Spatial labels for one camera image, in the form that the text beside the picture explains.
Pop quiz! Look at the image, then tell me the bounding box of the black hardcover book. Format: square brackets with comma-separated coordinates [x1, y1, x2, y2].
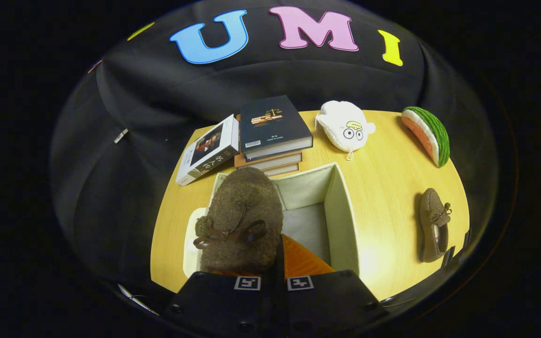
[239, 95, 314, 161]

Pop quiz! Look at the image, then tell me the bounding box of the white plush toy with eyes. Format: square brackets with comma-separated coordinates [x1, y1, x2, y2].
[315, 100, 377, 161]

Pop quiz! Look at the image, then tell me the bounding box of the tan cover book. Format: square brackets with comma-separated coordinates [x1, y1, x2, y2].
[263, 162, 301, 177]

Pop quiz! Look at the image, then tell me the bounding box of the brown cover book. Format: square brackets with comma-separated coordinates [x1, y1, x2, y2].
[234, 149, 303, 170]

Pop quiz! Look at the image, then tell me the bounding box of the watermelon slice plush toy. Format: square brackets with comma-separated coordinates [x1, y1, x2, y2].
[401, 106, 451, 168]

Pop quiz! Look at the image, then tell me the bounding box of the white portrait cover book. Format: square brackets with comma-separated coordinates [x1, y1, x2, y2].
[176, 114, 241, 187]

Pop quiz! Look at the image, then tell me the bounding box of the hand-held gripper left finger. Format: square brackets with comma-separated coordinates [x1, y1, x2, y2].
[160, 269, 278, 338]

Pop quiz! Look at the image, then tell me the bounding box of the brown fuzzy shoe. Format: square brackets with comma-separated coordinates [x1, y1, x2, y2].
[193, 167, 285, 277]
[418, 188, 453, 263]

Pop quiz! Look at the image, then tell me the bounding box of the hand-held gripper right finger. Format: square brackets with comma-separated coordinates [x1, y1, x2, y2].
[275, 233, 390, 338]

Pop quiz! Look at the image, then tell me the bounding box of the grey fabric storage box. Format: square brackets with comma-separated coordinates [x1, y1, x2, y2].
[183, 162, 360, 279]

